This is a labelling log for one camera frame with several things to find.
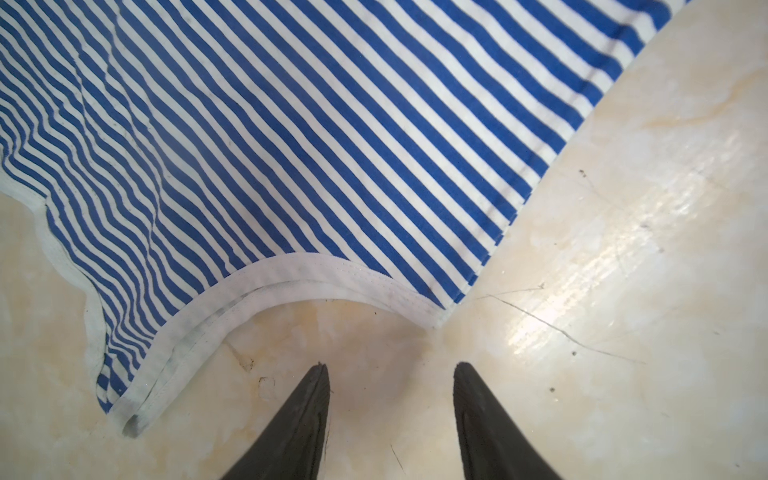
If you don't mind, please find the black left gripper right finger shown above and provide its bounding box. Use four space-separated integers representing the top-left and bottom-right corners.
453 362 561 480

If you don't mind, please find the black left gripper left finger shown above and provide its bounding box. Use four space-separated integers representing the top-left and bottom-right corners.
223 363 331 480

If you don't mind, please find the blue white striped tank top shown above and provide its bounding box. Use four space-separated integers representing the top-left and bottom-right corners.
1 1 682 438

